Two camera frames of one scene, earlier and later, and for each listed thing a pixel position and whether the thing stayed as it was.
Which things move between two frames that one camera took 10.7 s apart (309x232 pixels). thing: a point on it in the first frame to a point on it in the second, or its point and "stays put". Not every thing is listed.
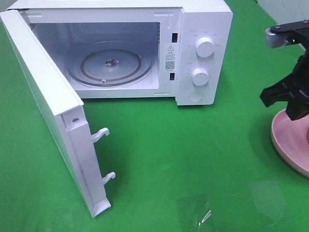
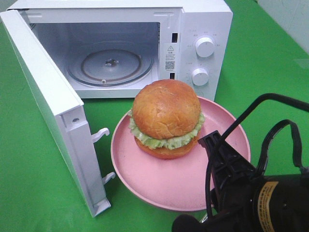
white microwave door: (62, 114) stays put
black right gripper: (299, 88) to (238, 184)
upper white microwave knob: (204, 47) stays put
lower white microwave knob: (200, 77) stays put
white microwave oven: (141, 49) stays put
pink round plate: (289, 139) to (177, 183)
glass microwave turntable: (108, 64) stays put
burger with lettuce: (307, 136) to (166, 119)
